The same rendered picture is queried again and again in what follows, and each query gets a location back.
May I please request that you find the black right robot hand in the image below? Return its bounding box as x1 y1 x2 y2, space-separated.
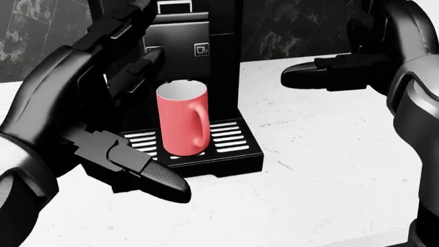
280 0 439 103

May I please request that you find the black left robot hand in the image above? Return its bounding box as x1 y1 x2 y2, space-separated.
0 0 192 204

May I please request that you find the black coffee machine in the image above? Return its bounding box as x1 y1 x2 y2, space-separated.
99 0 265 179

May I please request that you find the square cup icon button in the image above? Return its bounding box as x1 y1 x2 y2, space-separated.
193 43 211 58

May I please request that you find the red ceramic mug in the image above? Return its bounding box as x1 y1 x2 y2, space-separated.
155 81 211 157

